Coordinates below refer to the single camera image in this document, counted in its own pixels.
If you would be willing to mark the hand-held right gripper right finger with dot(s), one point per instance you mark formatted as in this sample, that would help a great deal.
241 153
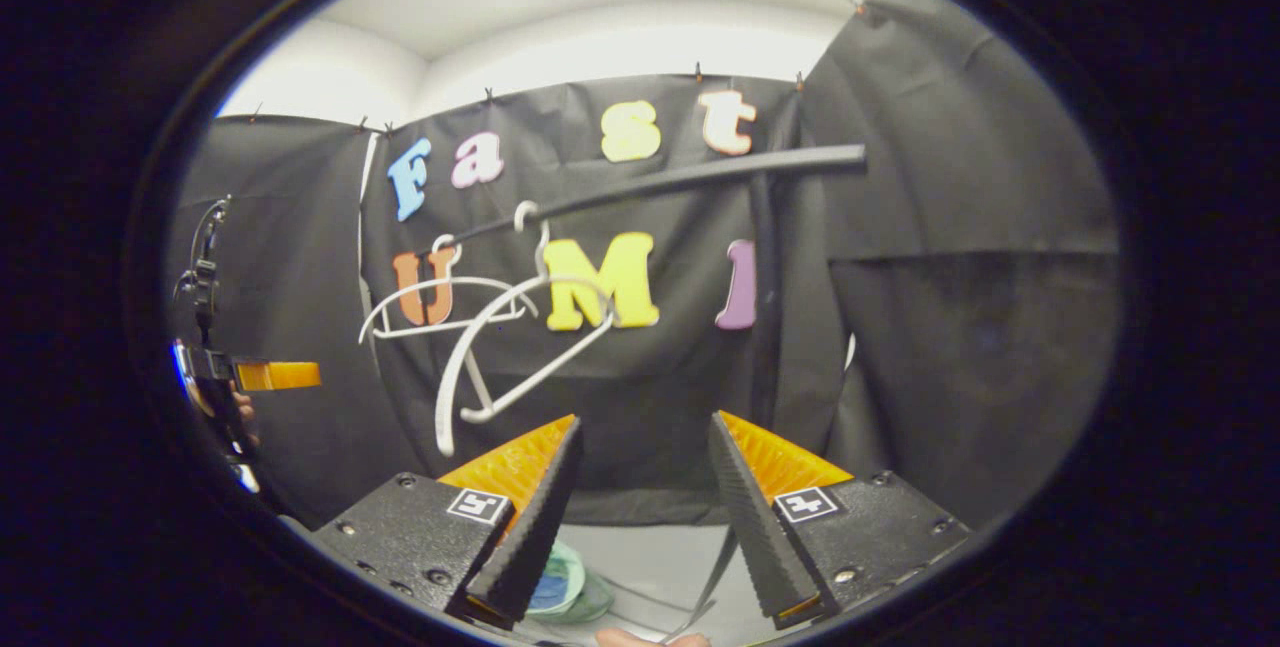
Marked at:
765 537

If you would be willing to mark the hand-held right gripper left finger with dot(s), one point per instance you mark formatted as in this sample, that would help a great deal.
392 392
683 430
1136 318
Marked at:
535 527

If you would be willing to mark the white plastic hanger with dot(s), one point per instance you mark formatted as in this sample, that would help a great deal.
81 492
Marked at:
445 280
443 407

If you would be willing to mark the black backdrop cloth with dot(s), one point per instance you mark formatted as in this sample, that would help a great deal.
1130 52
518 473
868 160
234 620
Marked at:
950 227

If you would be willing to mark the black clothes rack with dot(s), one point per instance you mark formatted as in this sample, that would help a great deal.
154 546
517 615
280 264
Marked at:
760 165

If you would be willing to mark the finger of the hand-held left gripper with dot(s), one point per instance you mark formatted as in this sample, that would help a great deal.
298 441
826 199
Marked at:
280 376

